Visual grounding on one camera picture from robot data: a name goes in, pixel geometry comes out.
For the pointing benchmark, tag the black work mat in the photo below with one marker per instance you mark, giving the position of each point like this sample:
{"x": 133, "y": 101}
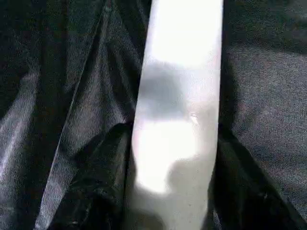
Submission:
{"x": 57, "y": 72}

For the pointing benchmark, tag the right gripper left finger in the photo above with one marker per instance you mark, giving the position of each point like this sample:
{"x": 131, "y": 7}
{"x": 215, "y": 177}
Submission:
{"x": 96, "y": 187}

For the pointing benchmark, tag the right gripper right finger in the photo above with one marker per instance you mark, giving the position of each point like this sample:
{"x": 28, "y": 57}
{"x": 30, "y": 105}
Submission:
{"x": 249, "y": 196}

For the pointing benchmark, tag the white plastic table leg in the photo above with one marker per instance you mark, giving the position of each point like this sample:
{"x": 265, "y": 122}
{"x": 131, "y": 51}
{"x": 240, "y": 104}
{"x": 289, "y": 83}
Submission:
{"x": 177, "y": 96}

